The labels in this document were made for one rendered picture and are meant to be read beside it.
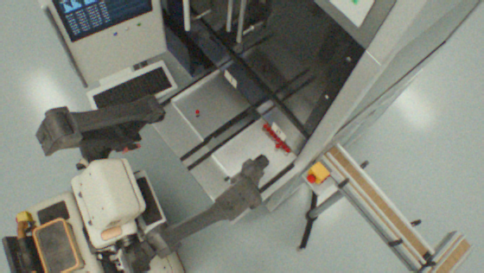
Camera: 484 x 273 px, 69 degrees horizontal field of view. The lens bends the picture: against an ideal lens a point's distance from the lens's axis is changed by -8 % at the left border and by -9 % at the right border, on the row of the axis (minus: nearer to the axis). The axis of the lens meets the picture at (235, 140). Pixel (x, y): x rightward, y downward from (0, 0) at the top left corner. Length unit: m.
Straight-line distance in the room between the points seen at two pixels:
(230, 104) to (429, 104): 2.00
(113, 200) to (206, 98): 0.86
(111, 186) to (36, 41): 2.38
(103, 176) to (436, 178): 2.53
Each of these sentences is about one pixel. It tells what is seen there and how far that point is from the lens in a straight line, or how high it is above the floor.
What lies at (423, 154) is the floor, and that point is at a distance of 3.22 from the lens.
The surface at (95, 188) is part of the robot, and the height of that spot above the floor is 1.37.
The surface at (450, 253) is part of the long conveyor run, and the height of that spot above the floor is 0.97.
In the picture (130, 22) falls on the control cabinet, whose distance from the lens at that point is 1.88.
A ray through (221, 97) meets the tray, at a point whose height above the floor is 0.88.
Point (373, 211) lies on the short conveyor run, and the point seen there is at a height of 0.93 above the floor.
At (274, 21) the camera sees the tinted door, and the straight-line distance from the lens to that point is 1.30.
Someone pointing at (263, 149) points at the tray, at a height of 0.88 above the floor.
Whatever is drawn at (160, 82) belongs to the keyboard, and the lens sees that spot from 2.04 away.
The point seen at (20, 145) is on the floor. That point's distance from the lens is 3.08.
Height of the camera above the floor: 2.57
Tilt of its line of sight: 67 degrees down
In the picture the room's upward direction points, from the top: 11 degrees clockwise
